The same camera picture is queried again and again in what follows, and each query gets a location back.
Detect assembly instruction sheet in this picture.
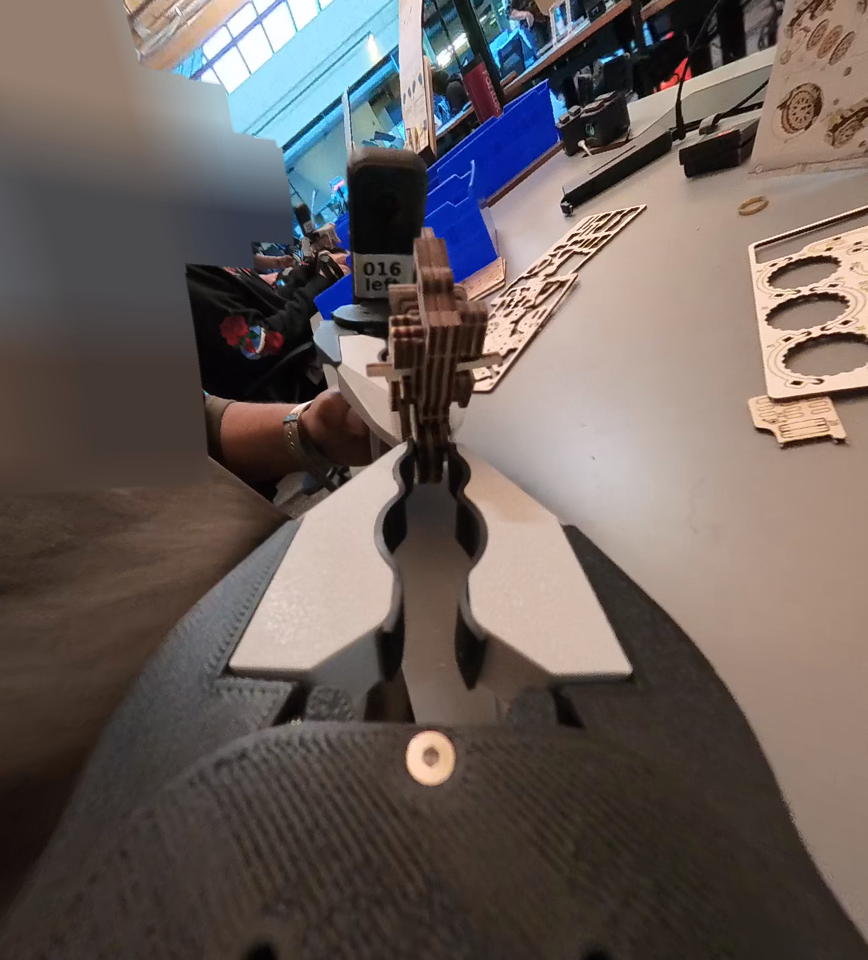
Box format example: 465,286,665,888
749,0,868,175

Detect long wooden workbench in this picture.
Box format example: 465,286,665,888
434,0,675,136

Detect blue plastic bin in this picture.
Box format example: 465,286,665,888
426,81,561,205
314,198,497,325

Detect dark brown wooden sheet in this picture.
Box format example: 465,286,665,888
467,258,507,302

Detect silver wristwatch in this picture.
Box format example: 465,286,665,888
282,401,339,490

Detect person's left forearm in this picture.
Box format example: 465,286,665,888
205,396,296,481

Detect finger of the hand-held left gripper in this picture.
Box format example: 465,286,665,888
338,333,411,451

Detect dark red cylinder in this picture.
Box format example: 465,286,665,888
467,60,504,122

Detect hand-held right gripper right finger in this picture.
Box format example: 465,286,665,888
449,442,635,704

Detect standing white display board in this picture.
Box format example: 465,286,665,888
399,0,437,152

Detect black camera device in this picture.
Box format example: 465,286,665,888
557,90,632,158

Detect wooden sheet with gear parts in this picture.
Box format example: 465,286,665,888
471,273,579,396

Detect black cable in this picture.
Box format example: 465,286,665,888
672,0,712,141

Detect black flat case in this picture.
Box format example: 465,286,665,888
559,130,675,216

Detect wooden model vehicle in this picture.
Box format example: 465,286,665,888
366,228,501,486

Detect person's brown shirt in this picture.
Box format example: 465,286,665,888
0,457,294,960

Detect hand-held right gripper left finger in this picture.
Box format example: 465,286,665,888
228,439,412,680

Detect small wooden part sheet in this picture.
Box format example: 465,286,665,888
748,393,848,450

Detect black box with red print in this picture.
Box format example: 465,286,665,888
679,119,762,180

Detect grey desk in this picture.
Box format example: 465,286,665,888
396,45,868,960

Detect person's left hand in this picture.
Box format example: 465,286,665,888
300,390,375,469

